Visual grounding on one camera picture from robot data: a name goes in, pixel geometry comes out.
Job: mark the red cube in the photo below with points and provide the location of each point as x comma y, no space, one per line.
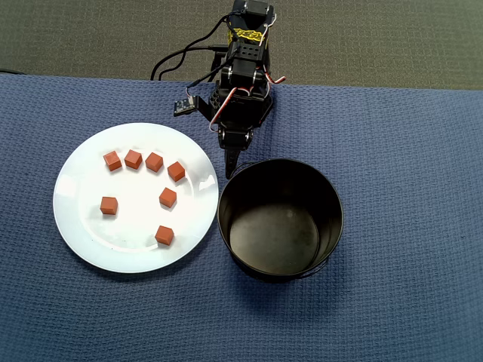
176,172
154,162
112,162
133,159
168,197
164,235
109,206

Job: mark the small camera circuit board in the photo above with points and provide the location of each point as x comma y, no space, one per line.
185,106

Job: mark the white round plate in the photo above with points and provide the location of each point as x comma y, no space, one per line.
124,226

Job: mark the blue woven tablecloth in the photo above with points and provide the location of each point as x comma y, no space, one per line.
377,188

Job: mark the black metal bucket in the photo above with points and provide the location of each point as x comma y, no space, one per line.
271,241

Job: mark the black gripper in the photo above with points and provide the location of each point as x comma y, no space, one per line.
235,139

